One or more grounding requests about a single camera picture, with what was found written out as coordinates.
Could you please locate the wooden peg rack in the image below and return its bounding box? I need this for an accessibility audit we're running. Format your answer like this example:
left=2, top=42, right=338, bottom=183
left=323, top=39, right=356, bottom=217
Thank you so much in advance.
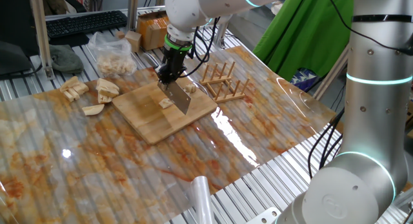
left=199, top=61, right=251, bottom=104

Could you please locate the black camera cable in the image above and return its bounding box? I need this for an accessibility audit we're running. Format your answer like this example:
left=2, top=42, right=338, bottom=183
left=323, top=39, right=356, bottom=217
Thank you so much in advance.
left=179, top=17, right=220, bottom=79

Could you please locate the blue white patterned item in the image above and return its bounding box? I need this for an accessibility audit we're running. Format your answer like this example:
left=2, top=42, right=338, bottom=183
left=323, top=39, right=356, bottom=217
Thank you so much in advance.
left=289, top=67, right=319, bottom=92

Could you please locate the taped cardboard box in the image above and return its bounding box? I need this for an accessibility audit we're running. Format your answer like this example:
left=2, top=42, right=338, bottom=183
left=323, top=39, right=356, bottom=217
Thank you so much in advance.
left=136, top=9, right=170, bottom=52

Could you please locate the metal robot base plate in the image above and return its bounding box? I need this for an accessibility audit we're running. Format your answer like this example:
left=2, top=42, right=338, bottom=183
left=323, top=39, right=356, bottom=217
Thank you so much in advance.
left=245, top=207, right=282, bottom=224

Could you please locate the marble pattern plastic sheet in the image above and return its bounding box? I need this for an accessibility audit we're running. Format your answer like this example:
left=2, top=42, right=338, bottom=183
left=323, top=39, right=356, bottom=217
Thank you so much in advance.
left=0, top=45, right=337, bottom=224

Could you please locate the wooden block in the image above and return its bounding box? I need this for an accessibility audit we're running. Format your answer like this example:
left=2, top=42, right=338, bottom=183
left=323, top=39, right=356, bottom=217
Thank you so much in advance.
left=124, top=30, right=143, bottom=54

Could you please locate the bamboo cutting board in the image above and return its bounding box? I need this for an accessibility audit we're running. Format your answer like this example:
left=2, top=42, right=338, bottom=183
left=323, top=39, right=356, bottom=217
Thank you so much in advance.
left=111, top=74, right=219, bottom=146

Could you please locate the steel cleaver knife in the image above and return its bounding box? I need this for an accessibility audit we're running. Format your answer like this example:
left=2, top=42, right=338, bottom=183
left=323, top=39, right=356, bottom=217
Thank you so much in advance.
left=141, top=51, right=192, bottom=116

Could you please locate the flat lotus root slice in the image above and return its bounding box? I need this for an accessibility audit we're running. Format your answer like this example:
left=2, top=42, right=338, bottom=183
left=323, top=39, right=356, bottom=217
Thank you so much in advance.
left=81, top=103, right=106, bottom=117

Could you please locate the black power cable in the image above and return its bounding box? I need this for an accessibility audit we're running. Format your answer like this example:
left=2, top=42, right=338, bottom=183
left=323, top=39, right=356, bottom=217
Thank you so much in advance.
left=308, top=107, right=345, bottom=179

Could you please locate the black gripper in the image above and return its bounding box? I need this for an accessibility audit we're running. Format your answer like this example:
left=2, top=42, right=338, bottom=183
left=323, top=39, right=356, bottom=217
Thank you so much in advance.
left=156, top=46, right=192, bottom=87

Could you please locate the aluminium frame post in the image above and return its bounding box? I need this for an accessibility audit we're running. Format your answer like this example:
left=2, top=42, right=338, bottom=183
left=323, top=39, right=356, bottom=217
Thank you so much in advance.
left=312, top=45, right=351, bottom=101
left=28, top=0, right=56, bottom=81
left=212, top=22, right=232, bottom=50
left=126, top=0, right=140, bottom=33

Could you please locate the plastic bag of lotus pieces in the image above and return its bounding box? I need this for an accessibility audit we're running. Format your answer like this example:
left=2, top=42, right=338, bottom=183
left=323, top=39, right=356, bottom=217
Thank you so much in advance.
left=87, top=31, right=138, bottom=78

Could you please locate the metal bowl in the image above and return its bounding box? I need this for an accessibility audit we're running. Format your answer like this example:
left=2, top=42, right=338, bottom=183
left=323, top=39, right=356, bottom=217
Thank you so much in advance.
left=193, top=81, right=210, bottom=96

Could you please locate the grey green cloth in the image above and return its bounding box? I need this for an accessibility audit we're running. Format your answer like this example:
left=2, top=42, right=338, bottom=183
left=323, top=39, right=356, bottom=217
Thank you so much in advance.
left=48, top=43, right=85, bottom=74

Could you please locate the clear plastic wrap roll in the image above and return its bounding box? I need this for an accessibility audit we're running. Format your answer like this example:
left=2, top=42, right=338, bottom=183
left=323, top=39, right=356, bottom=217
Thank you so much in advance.
left=188, top=175, right=216, bottom=224

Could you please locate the black keyboard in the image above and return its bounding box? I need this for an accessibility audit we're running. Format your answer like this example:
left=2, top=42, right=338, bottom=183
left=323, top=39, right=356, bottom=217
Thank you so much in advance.
left=45, top=10, right=128, bottom=39

